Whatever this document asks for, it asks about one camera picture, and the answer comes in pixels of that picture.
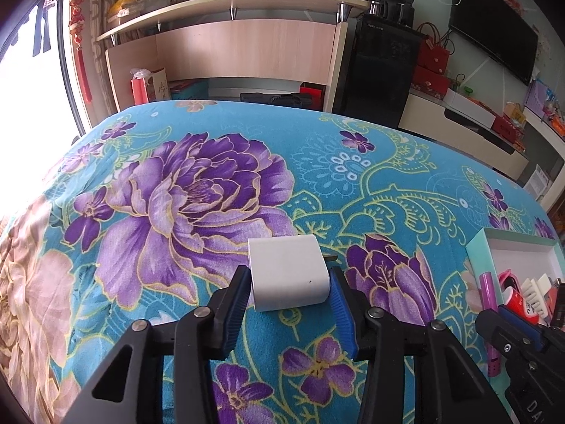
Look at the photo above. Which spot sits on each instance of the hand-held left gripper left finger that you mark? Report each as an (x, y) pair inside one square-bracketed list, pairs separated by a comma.
[(236, 313)]

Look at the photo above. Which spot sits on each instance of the light wooden desk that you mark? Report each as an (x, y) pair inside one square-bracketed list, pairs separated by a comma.
[(242, 48)]

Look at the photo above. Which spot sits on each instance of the red bottle with white cap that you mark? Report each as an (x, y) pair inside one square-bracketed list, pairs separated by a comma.
[(518, 304)]

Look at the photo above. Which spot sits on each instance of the white charger block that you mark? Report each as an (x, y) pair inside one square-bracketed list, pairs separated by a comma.
[(287, 274)]

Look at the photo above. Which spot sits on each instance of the purple plastic stick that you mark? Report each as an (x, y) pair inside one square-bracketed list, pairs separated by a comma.
[(491, 300)]

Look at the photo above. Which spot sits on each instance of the purple box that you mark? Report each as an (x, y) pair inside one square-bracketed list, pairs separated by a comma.
[(539, 97)]

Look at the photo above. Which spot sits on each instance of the red gift bag with ribbon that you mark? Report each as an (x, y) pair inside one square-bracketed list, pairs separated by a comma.
[(140, 90)]

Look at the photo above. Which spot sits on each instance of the yellow container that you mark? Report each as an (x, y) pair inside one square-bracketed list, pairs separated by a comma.
[(123, 6)]

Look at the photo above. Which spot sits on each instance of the pink kids watch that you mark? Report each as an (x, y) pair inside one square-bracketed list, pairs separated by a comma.
[(507, 279)]

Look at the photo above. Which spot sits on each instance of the blue box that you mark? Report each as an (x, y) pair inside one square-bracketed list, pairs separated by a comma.
[(190, 89)]

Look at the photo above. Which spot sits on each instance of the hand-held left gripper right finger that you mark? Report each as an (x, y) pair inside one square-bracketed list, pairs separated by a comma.
[(342, 313)]

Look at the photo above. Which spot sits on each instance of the teal cardboard box lid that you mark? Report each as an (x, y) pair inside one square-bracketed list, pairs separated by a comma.
[(521, 251)]

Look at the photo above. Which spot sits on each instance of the black device under desk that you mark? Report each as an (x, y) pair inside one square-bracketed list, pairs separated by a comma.
[(278, 98)]

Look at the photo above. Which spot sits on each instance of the patterned curtain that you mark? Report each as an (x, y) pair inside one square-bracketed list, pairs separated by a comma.
[(106, 17)]

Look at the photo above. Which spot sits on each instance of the cream television cabinet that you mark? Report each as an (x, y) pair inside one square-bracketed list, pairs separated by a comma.
[(423, 115)]

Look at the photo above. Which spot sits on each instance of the small red box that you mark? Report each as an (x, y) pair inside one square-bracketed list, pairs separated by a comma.
[(311, 93)]

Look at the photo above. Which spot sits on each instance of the white side shelf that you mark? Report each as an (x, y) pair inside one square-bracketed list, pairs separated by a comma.
[(547, 137)]

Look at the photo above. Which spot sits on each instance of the white hair claw clip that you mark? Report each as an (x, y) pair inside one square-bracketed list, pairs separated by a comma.
[(536, 289)]

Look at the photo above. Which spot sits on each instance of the black wall television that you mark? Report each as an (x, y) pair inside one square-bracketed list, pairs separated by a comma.
[(494, 39)]

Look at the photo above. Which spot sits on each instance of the black glossy box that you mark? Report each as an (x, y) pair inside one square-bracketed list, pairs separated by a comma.
[(560, 300)]

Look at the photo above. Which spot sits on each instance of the red flat box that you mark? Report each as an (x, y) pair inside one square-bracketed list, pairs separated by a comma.
[(507, 126)]

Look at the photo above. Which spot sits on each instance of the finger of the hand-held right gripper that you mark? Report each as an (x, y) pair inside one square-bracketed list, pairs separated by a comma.
[(554, 335), (507, 331)]

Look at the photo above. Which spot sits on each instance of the red hanging knot ornament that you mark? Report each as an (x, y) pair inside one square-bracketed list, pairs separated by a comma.
[(79, 22)]

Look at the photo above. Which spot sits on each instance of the red gift box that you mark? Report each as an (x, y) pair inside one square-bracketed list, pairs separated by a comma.
[(430, 83)]

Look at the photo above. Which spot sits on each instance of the white flat box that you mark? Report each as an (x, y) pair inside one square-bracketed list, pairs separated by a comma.
[(470, 108)]

